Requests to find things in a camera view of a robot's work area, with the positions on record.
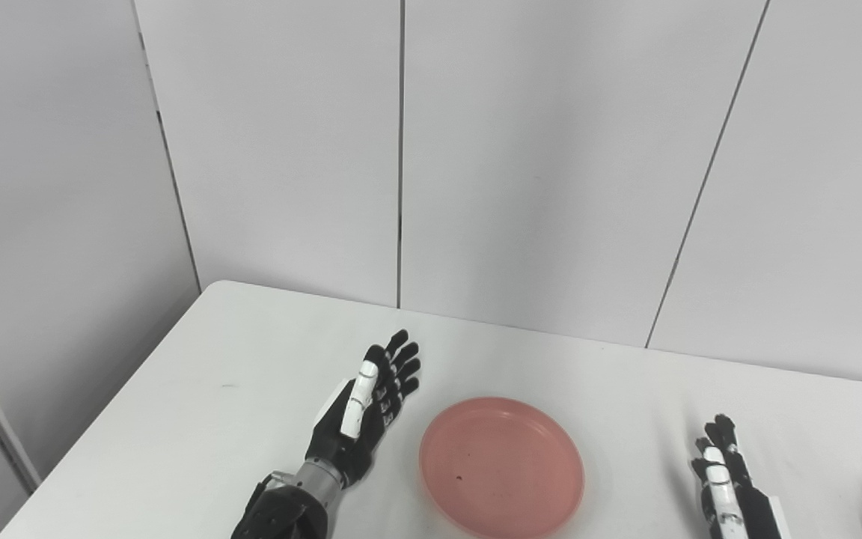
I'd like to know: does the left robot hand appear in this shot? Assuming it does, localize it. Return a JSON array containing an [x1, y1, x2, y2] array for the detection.
[[305, 329, 421, 489]]

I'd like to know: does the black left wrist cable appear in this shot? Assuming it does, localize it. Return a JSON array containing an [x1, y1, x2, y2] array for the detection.
[[240, 472, 286, 525]]

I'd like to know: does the pink plate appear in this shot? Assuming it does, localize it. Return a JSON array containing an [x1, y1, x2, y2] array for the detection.
[[419, 398, 585, 539]]

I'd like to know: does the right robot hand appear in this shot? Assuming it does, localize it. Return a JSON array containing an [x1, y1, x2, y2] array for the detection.
[[691, 414, 792, 539]]

